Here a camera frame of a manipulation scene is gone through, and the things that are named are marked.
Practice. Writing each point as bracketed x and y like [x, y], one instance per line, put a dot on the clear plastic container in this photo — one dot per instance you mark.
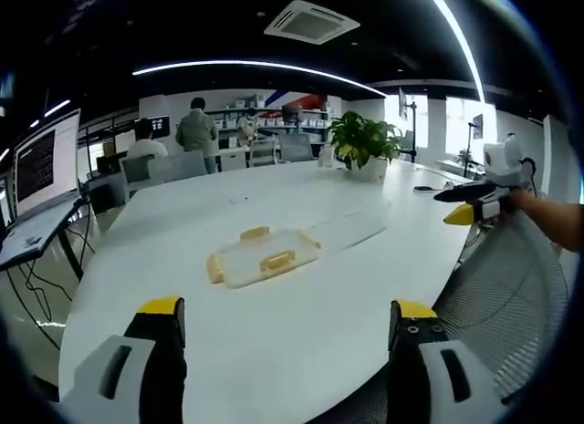
[353, 225]

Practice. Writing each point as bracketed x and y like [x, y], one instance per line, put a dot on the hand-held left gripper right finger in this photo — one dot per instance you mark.
[438, 374]

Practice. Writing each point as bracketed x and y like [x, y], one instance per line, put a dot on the white bottle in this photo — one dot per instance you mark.
[326, 158]

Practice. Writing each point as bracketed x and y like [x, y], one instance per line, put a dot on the storage shelf with boxes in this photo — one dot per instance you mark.
[274, 116]

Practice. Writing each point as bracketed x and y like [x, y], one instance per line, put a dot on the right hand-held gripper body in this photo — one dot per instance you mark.
[504, 162]

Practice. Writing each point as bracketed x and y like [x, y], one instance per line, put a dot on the white frame office chair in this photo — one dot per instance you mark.
[263, 151]

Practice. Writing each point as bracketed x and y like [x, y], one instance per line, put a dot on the curved ceiling light strip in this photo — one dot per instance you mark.
[255, 65]

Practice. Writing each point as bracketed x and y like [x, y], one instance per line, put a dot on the small dark monitor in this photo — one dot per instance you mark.
[159, 124]

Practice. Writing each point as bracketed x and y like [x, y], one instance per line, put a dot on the grey mesh office chair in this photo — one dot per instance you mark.
[511, 282]

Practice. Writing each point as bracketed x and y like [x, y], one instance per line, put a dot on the grey back office chair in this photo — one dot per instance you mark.
[295, 147]

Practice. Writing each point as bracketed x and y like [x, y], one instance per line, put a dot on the green potted plant white pot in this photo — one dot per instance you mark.
[365, 139]

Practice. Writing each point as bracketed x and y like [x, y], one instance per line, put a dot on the black camera tripod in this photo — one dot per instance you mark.
[472, 146]

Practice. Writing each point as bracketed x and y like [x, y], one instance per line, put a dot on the small dark flat device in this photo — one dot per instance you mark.
[423, 189]

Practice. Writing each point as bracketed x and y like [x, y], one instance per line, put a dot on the grey side desk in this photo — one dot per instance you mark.
[32, 232]

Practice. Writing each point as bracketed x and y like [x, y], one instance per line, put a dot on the black tripod stand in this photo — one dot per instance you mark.
[413, 132]

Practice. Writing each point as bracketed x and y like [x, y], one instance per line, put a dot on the white ceiling air vent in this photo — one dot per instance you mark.
[311, 22]

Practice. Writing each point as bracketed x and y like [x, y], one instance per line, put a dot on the clear lid with yellow clips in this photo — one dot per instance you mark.
[262, 257]

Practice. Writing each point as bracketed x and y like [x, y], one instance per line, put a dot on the straight ceiling light strip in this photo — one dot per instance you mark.
[461, 36]

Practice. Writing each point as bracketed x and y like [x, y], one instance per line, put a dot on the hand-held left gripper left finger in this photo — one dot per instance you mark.
[114, 374]

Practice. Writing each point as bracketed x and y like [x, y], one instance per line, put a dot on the computer monitor with dark window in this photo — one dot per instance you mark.
[43, 164]

